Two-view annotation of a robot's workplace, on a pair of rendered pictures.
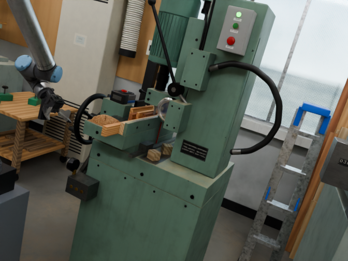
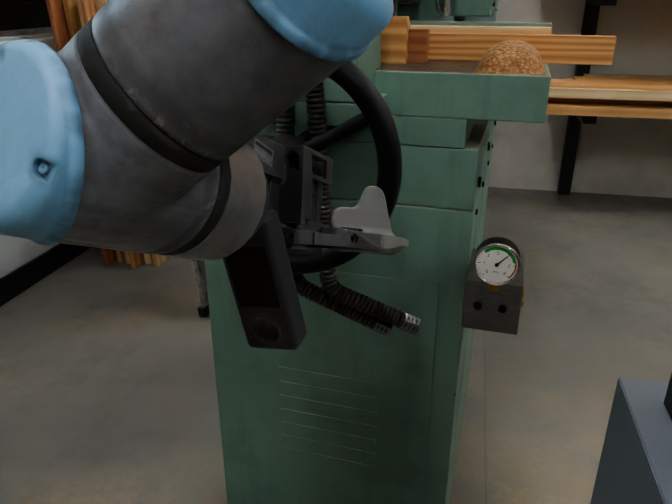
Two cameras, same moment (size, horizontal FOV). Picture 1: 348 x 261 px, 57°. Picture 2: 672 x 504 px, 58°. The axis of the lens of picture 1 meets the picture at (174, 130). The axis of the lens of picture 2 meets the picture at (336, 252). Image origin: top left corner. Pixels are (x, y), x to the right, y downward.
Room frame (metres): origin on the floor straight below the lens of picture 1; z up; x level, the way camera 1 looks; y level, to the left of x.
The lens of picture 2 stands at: (1.64, 1.14, 1.00)
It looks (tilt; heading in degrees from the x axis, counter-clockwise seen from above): 23 degrees down; 265
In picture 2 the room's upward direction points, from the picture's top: straight up
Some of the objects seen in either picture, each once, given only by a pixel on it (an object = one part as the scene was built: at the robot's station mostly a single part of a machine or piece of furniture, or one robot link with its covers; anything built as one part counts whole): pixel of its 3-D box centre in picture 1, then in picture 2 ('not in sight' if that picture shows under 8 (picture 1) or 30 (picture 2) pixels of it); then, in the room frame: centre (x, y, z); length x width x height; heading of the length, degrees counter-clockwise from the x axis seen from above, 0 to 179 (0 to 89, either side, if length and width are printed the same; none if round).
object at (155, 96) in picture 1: (160, 100); not in sight; (1.51, 0.10, 1.03); 0.14 x 0.07 x 0.09; 68
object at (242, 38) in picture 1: (236, 31); not in sight; (1.27, -0.13, 1.40); 0.10 x 0.06 x 0.16; 68
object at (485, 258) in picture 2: (73, 166); (496, 265); (1.35, 0.41, 0.65); 0.06 x 0.04 x 0.08; 158
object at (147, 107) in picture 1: (141, 113); (342, 39); (1.55, 0.18, 0.93); 0.20 x 0.02 x 0.07; 158
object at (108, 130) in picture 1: (141, 122); (422, 46); (1.42, 0.15, 0.92); 0.56 x 0.02 x 0.04; 158
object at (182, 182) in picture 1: (165, 159); (370, 130); (1.47, 0.00, 0.76); 0.57 x 0.45 x 0.09; 68
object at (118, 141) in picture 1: (132, 122); (337, 85); (1.56, 0.21, 0.87); 0.61 x 0.30 x 0.06; 158
